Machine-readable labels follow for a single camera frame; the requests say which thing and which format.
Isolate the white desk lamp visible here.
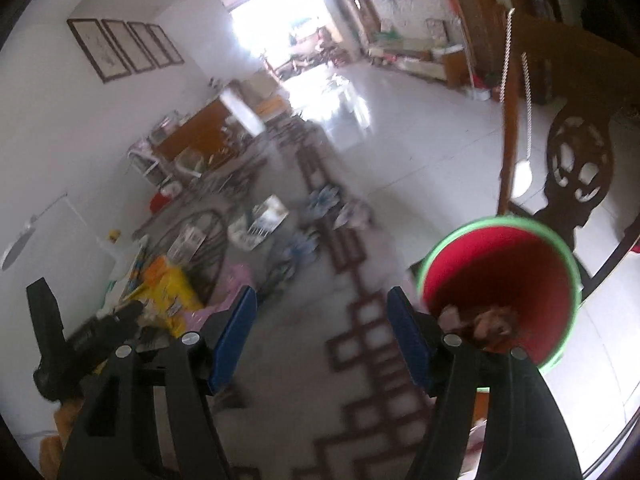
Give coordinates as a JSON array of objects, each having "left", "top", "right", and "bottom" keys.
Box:
[{"left": 0, "top": 192, "right": 147, "bottom": 282}]

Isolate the white beaded cord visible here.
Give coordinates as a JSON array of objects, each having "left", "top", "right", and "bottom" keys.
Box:
[{"left": 499, "top": 7, "right": 534, "bottom": 197}]

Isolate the red bin with green rim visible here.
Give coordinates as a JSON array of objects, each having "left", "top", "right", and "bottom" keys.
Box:
[{"left": 415, "top": 215, "right": 584, "bottom": 392}]

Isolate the wooden sofa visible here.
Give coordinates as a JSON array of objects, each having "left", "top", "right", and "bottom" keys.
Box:
[{"left": 154, "top": 94, "right": 263, "bottom": 173}]

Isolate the silver foil wrapper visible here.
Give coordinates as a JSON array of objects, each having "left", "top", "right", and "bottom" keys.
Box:
[{"left": 227, "top": 196, "right": 290, "bottom": 252}]

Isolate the television cabinet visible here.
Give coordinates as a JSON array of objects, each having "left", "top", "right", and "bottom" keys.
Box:
[{"left": 367, "top": 42, "right": 449, "bottom": 82}]

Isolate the pink plastic bag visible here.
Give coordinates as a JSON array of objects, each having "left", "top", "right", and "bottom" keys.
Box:
[{"left": 197, "top": 262, "right": 253, "bottom": 323}]

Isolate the white milk carton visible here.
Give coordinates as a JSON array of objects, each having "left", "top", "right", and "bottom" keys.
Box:
[{"left": 167, "top": 224, "right": 207, "bottom": 262}]

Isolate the red bag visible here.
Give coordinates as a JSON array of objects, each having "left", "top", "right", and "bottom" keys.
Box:
[{"left": 149, "top": 189, "right": 177, "bottom": 214}]

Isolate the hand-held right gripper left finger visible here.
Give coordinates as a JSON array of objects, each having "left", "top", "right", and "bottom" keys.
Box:
[{"left": 57, "top": 285, "right": 258, "bottom": 480}]

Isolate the small framed wall picture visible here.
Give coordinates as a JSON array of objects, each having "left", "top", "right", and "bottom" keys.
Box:
[{"left": 148, "top": 23, "right": 185, "bottom": 65}]

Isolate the white coffee table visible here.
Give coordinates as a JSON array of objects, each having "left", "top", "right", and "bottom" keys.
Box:
[{"left": 284, "top": 72, "right": 374, "bottom": 137}]

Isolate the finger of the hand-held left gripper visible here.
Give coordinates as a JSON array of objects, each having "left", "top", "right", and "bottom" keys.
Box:
[
  {"left": 70, "top": 304, "right": 144, "bottom": 362},
  {"left": 26, "top": 278, "right": 66, "bottom": 366}
]

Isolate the white bookshelf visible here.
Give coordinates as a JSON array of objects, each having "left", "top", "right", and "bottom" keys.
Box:
[{"left": 127, "top": 129, "right": 174, "bottom": 187}]

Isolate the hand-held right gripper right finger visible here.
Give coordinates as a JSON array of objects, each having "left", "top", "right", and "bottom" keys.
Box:
[{"left": 386, "top": 286, "right": 583, "bottom": 480}]

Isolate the large framed wall picture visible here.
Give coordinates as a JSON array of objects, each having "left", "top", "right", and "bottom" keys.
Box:
[{"left": 67, "top": 18, "right": 132, "bottom": 84}]

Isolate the carved wooden chair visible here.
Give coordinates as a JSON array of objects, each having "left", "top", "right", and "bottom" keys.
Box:
[{"left": 496, "top": 9, "right": 640, "bottom": 302}]

